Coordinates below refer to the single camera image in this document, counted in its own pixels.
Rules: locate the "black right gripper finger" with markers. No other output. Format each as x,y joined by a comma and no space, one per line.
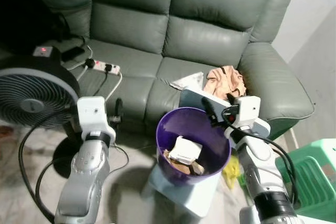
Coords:
209,107

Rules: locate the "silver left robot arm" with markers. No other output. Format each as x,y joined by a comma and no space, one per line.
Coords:
86,171

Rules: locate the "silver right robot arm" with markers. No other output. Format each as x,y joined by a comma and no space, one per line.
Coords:
262,177

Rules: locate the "purple plastic bin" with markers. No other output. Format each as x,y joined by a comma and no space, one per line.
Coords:
197,129

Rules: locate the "white power strip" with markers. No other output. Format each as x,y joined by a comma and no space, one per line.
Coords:
101,66

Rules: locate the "white cardboard box scrap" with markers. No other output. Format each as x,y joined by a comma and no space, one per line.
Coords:
185,150

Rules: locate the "yellow plastic wrapper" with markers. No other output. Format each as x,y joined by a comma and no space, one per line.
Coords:
231,174

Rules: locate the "brown cardboard scrap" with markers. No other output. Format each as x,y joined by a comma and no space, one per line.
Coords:
185,168

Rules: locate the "grey-green leather sofa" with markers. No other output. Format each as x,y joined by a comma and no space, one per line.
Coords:
210,40

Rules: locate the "black power adapter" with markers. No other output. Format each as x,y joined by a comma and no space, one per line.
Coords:
72,53

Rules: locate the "black floor fan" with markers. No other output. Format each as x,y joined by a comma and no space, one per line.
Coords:
31,93

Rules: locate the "grey box with red light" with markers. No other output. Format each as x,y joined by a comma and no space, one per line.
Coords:
42,51

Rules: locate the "green plastic stool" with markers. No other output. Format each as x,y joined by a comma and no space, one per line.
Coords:
312,182

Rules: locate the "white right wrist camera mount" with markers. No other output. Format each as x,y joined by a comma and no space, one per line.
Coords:
247,111

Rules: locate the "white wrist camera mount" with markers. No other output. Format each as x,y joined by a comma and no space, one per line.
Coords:
93,114
247,111

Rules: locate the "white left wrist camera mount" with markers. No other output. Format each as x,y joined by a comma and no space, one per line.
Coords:
93,114

